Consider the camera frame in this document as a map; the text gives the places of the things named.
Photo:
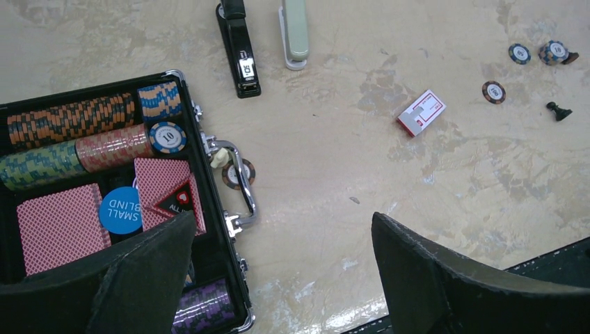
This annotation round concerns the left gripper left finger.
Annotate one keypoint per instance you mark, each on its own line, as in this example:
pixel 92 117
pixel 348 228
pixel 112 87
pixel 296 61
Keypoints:
pixel 133 286

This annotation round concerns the green staple case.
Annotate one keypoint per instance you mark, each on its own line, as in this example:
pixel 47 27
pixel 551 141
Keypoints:
pixel 294 33

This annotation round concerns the white chess pawn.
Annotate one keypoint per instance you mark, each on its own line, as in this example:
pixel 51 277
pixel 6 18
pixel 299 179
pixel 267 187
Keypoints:
pixel 220 159

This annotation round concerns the small staple box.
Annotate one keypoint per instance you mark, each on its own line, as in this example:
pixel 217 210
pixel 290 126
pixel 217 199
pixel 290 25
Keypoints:
pixel 421 113

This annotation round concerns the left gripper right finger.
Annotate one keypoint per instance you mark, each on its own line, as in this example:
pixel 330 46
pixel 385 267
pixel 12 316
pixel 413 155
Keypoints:
pixel 430 288

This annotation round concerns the black poker chip case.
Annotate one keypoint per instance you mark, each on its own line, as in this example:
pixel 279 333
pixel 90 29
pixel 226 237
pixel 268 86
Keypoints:
pixel 86 169

